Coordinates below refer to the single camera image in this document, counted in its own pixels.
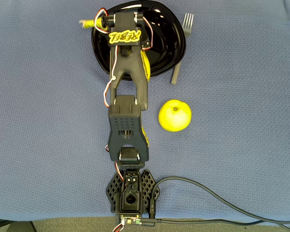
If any black power cable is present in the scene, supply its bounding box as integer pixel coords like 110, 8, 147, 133
141, 217, 290, 232

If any white red servo wire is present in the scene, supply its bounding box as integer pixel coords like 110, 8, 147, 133
142, 16, 153, 50
94, 8, 111, 34
103, 44, 119, 107

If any blue-grey woven tablecloth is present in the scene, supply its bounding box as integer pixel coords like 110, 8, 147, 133
0, 0, 290, 222

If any green apple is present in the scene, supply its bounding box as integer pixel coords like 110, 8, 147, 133
158, 99, 192, 132

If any glossy black plate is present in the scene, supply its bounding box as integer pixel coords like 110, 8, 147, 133
91, 0, 187, 82

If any grey metal fork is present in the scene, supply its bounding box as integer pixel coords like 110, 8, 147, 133
171, 13, 194, 85

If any black usb cable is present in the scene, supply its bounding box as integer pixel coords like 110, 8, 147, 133
148, 176, 290, 224

